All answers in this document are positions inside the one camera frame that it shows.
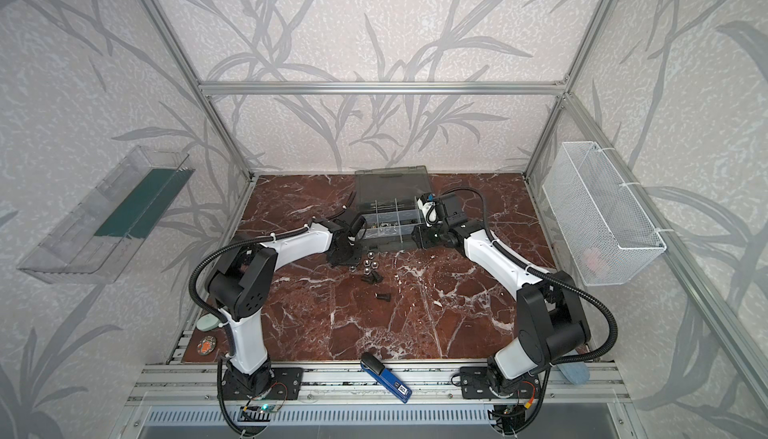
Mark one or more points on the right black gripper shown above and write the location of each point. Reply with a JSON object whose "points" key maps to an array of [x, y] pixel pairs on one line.
{"points": [[424, 233]]}

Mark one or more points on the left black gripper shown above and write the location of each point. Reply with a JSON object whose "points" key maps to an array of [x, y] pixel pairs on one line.
{"points": [[351, 233]]}

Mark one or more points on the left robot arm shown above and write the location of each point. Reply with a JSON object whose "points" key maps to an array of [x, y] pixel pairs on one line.
{"points": [[232, 284]]}

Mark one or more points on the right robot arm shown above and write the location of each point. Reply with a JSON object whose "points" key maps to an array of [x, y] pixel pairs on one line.
{"points": [[550, 318]]}

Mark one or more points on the black screw cluster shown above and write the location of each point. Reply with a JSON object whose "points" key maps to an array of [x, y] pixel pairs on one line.
{"points": [[374, 278]]}

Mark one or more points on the lone black screw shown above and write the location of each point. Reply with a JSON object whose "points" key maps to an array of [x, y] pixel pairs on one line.
{"points": [[383, 297]]}

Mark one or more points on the grey compartment organizer box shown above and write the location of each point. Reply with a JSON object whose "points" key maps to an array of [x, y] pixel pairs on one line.
{"points": [[387, 200]]}

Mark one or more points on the blue black utility knife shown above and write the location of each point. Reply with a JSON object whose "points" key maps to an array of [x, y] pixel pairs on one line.
{"points": [[385, 377]]}

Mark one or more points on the pink object in basket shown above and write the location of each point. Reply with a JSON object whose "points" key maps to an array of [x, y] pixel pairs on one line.
{"points": [[592, 258]]}

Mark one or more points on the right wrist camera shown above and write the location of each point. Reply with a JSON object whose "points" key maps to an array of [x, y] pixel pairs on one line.
{"points": [[427, 205]]}

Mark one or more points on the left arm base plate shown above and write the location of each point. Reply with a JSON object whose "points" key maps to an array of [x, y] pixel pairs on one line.
{"points": [[281, 383]]}

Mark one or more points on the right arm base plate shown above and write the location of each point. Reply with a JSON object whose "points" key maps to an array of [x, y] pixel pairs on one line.
{"points": [[483, 383]]}

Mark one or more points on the white wire mesh basket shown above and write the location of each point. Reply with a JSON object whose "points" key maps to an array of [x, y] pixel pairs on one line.
{"points": [[595, 207]]}

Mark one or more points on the clear acrylic wall shelf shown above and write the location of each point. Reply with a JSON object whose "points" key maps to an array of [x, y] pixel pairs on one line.
{"points": [[95, 242]]}

